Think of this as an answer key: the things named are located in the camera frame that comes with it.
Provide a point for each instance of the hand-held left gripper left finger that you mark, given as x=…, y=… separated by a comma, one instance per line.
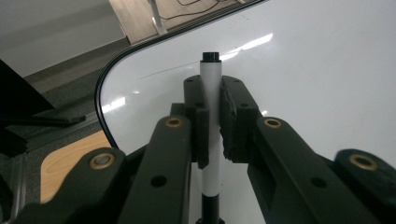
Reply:
x=196, y=124

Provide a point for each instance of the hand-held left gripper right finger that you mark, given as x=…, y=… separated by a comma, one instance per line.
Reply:
x=238, y=124

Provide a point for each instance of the white marker with black cap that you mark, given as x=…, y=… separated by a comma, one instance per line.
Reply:
x=211, y=81

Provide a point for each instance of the white whiteboard with black rim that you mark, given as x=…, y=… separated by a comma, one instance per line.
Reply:
x=311, y=77

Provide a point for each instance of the black metal stand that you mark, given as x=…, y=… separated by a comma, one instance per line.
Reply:
x=18, y=102

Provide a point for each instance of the white desk frame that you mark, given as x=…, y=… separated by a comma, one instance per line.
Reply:
x=157, y=18

